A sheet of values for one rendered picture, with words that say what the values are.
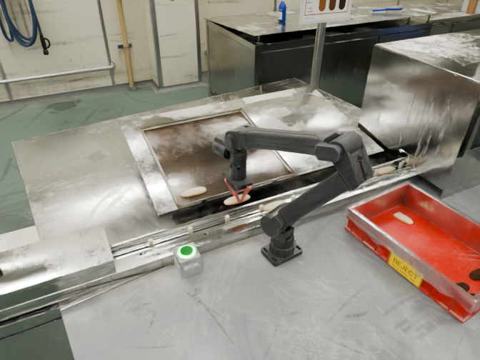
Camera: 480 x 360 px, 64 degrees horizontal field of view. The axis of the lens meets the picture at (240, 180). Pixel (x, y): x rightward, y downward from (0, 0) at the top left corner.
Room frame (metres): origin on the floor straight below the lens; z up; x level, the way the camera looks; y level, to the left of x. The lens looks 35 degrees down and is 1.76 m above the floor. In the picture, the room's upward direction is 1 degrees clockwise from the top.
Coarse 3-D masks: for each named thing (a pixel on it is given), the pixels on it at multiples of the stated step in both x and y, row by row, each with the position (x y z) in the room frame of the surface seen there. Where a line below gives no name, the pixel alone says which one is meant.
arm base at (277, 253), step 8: (272, 240) 0.93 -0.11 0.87; (288, 240) 0.90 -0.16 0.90; (264, 248) 0.94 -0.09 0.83; (272, 248) 0.91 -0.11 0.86; (280, 248) 0.90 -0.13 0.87; (288, 248) 0.90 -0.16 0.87; (296, 248) 0.94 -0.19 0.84; (272, 256) 0.90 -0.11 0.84; (280, 256) 0.89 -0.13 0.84; (288, 256) 0.89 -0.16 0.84; (272, 264) 0.87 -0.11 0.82; (280, 264) 0.88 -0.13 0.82
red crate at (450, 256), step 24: (384, 216) 1.12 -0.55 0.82; (408, 216) 1.12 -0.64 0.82; (360, 240) 0.98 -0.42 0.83; (408, 240) 0.99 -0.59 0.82; (432, 240) 0.99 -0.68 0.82; (456, 240) 1.00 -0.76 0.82; (432, 264) 0.88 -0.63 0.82; (456, 264) 0.88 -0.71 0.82; (432, 288) 0.76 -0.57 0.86; (456, 312) 0.68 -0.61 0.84
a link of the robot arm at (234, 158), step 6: (228, 150) 1.09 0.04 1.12; (240, 150) 1.07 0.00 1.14; (246, 150) 1.08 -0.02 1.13; (228, 156) 1.10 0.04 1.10; (234, 156) 1.05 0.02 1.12; (240, 156) 1.05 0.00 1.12; (246, 156) 1.07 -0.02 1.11; (234, 162) 1.05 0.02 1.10; (240, 162) 1.05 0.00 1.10; (246, 162) 1.07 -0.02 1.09
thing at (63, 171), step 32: (224, 96) 2.28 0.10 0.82; (96, 128) 1.83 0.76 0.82; (32, 160) 1.50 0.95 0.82; (64, 160) 1.50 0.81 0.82; (96, 160) 1.51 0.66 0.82; (128, 160) 1.51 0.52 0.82; (384, 160) 1.53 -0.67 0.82; (32, 192) 1.25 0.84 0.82; (64, 192) 1.26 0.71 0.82; (96, 192) 1.26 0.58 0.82; (128, 192) 1.26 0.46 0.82; (256, 192) 1.27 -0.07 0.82; (64, 224) 1.06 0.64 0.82; (96, 224) 1.06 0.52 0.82; (128, 224) 1.06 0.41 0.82; (160, 224) 1.07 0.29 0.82
